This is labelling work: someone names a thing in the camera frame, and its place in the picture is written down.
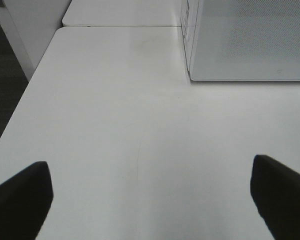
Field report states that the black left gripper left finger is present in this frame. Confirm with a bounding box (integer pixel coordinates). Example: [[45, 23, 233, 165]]
[[0, 161, 53, 240]]

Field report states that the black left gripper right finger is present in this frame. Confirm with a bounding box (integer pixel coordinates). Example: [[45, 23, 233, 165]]
[[250, 155, 300, 240]]

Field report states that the white microwave door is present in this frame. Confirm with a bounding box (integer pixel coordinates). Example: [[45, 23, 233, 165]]
[[192, 0, 300, 81]]

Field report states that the white microwave oven body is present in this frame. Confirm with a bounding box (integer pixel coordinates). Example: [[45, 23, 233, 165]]
[[180, 0, 204, 80]]

